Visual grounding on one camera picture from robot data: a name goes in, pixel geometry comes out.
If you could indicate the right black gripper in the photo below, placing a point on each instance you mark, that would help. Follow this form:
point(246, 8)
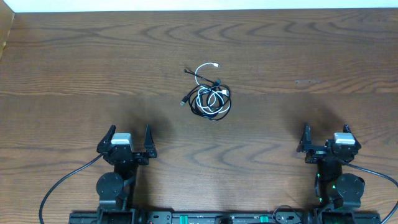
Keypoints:
point(306, 145)

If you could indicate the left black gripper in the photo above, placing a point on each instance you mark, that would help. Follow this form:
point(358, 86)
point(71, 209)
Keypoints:
point(126, 154)

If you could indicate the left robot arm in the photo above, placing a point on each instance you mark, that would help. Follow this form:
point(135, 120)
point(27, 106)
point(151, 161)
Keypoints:
point(116, 188)

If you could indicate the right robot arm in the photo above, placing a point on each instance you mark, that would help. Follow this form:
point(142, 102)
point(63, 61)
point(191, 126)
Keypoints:
point(339, 193)

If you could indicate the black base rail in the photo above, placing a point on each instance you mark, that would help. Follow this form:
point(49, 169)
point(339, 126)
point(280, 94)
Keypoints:
point(166, 217)

